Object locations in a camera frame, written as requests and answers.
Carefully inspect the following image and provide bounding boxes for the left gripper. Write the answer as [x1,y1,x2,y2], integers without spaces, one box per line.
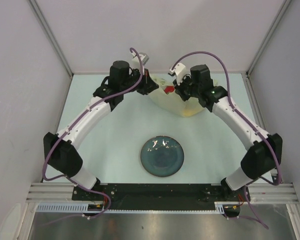
[120,67,159,96]

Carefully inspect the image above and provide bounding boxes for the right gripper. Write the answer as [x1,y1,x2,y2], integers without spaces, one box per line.
[173,73,201,102]

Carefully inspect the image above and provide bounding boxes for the yellow-green plastic bag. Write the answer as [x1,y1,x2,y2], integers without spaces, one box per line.
[148,74,204,118]

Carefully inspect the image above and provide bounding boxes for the red fake dragon fruit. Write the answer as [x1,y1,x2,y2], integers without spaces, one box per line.
[163,85,175,95]

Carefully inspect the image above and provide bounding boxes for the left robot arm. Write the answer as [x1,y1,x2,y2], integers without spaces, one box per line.
[42,60,159,200]

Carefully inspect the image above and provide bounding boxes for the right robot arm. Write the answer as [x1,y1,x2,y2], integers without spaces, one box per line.
[169,63,283,201]

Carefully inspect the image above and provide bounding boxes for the blue ceramic plate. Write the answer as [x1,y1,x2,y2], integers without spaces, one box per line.
[139,135,185,178]

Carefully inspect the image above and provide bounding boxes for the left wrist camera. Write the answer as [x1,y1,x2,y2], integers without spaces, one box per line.
[130,52,150,70]

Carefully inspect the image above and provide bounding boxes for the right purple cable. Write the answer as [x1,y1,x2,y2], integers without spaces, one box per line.
[171,51,283,186]

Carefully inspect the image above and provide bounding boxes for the purple cable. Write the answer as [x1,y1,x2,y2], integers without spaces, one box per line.
[171,51,283,186]
[41,47,144,182]

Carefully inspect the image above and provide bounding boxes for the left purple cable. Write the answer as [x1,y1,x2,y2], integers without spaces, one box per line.
[41,47,144,182]

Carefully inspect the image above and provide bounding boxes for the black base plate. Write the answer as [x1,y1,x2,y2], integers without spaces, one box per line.
[71,182,251,218]

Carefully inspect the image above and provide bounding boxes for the white cable duct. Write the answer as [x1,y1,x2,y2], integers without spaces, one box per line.
[36,202,240,215]

